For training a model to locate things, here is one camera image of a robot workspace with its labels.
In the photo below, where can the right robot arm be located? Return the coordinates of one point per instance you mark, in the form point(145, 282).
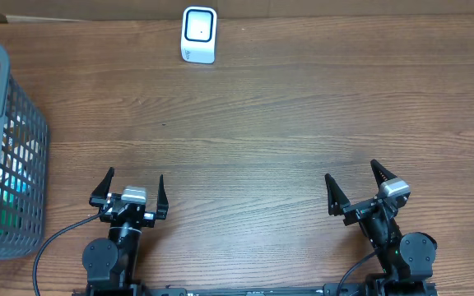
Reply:
point(406, 259)

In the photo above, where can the snack packets in basket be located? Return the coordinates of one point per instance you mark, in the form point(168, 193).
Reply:
point(19, 174)

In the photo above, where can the grey plastic mesh basket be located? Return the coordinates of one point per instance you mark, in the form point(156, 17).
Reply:
point(16, 107)

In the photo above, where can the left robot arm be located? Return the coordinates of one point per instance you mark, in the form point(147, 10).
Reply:
point(110, 262)

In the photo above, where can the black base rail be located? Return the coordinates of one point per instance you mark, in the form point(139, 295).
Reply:
point(253, 292)

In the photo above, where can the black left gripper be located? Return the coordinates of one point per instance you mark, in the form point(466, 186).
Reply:
point(127, 210)

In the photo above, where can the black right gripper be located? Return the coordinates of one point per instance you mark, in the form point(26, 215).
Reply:
point(338, 201)

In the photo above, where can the white barcode scanner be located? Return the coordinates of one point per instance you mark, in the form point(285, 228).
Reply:
point(198, 35)

